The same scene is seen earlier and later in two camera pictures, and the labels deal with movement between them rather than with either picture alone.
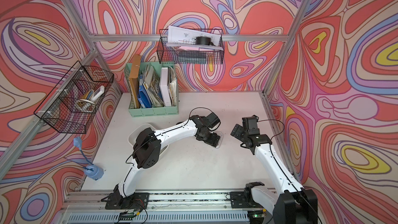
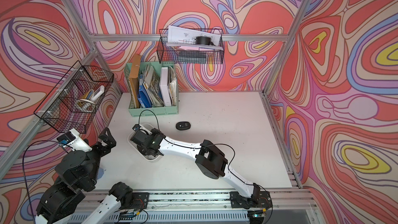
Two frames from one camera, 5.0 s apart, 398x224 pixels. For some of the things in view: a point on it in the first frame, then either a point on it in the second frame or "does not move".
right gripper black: (237, 131) → (154, 131)
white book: (164, 84) does not move
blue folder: (144, 97) does not move
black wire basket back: (190, 46) does not move
